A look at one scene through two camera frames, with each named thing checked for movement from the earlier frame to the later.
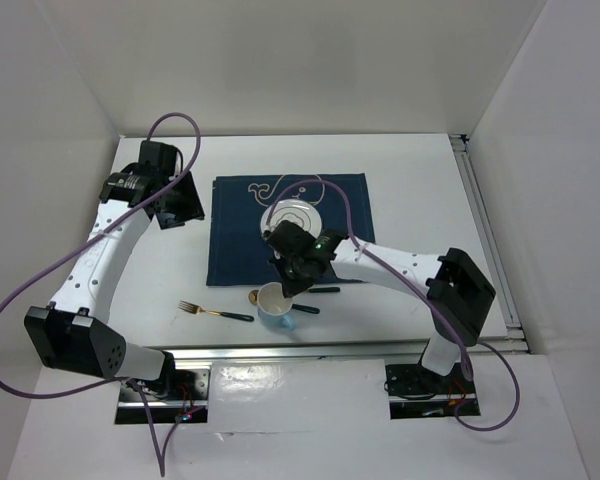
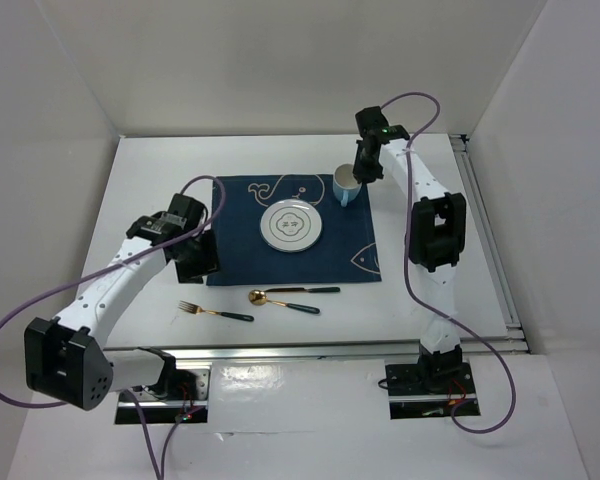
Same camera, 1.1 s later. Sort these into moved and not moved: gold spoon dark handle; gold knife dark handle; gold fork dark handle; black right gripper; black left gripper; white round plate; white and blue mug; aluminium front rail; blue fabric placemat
Moved: white and blue mug; black left gripper; black right gripper
Not moved: gold knife dark handle; gold fork dark handle; gold spoon dark handle; blue fabric placemat; aluminium front rail; white round plate
